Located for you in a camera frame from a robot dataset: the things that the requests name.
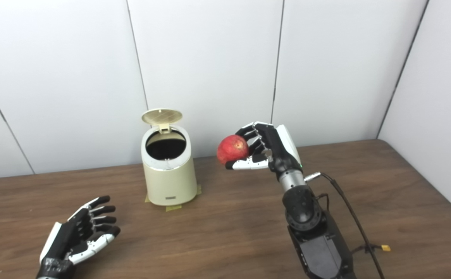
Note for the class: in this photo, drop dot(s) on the red apple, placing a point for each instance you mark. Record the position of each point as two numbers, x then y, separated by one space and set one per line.
231 149

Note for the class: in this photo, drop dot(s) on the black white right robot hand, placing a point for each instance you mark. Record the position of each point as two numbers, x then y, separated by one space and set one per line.
279 151

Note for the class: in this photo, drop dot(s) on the cream round bin lid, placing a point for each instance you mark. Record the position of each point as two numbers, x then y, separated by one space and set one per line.
161 115

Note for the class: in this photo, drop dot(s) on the cream-colored round bin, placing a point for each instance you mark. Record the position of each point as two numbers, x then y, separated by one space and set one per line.
169 182

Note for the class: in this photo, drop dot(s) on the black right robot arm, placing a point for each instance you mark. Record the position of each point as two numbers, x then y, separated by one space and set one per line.
318 248

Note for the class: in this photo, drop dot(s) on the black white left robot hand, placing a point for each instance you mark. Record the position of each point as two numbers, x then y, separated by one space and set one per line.
64 240

